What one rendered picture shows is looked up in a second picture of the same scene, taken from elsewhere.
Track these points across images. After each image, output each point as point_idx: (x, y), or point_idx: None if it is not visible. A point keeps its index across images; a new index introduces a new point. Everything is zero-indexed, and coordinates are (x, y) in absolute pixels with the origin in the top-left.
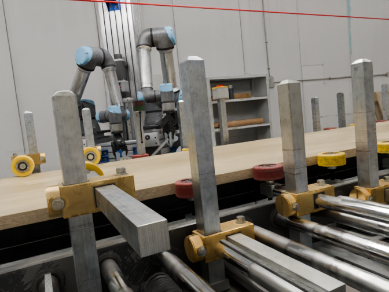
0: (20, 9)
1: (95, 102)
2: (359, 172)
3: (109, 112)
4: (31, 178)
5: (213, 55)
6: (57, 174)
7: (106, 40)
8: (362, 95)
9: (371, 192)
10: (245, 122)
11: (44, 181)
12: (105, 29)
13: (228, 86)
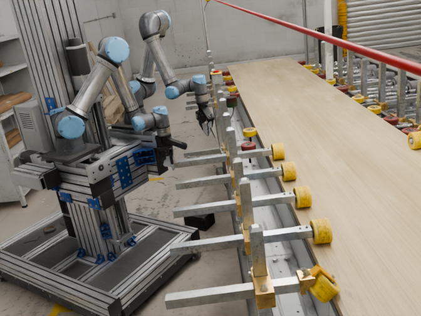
0: None
1: None
2: (400, 111)
3: (163, 115)
4: (312, 173)
5: None
6: (307, 166)
7: (47, 17)
8: (405, 79)
9: (406, 118)
10: (19, 101)
11: (343, 165)
12: (42, 0)
13: None
